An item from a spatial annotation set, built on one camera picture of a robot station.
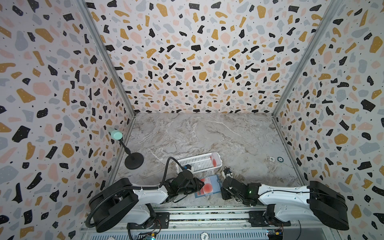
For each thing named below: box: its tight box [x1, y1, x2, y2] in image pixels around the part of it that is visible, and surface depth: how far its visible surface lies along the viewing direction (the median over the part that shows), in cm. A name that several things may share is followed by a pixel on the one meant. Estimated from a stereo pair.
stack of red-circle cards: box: [211, 152, 222, 167], surface depth 94 cm
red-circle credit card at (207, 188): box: [197, 177, 214, 196], surface depth 85 cm
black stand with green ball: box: [111, 129, 144, 170], surface depth 94 cm
